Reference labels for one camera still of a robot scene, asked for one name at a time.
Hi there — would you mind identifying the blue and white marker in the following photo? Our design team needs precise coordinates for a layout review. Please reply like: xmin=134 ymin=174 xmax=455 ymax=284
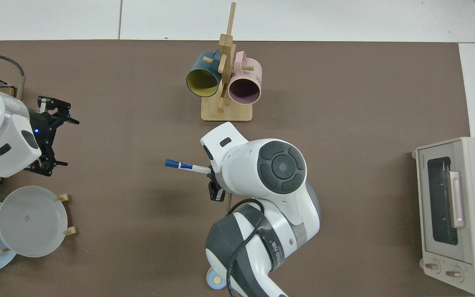
xmin=165 ymin=159 xmax=212 ymax=174

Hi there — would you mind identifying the grey plate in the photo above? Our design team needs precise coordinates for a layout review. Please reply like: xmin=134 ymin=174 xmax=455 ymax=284
xmin=0 ymin=186 xmax=68 ymax=258

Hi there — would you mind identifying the wooden plate rack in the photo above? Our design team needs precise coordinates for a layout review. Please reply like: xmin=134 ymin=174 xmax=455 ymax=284
xmin=0 ymin=193 xmax=77 ymax=253

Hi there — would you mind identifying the wooden cup stand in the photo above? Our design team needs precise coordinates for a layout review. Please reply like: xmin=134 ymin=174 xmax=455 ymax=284
xmin=201 ymin=2 xmax=253 ymax=122

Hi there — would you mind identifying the small blue round thing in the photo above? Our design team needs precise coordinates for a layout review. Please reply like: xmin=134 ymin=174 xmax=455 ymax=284
xmin=206 ymin=266 xmax=228 ymax=290

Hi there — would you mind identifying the pink cup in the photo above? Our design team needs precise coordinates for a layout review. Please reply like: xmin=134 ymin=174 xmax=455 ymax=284
xmin=228 ymin=51 xmax=263 ymax=105

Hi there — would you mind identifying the teal cup, yellow inside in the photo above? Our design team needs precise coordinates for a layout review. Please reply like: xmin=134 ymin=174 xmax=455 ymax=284
xmin=186 ymin=50 xmax=221 ymax=98

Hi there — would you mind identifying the brown table cloth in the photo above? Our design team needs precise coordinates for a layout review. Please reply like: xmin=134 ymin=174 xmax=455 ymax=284
xmin=0 ymin=40 xmax=471 ymax=297

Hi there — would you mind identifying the pale toaster oven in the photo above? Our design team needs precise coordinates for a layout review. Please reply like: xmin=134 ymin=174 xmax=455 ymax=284
xmin=412 ymin=137 xmax=475 ymax=296

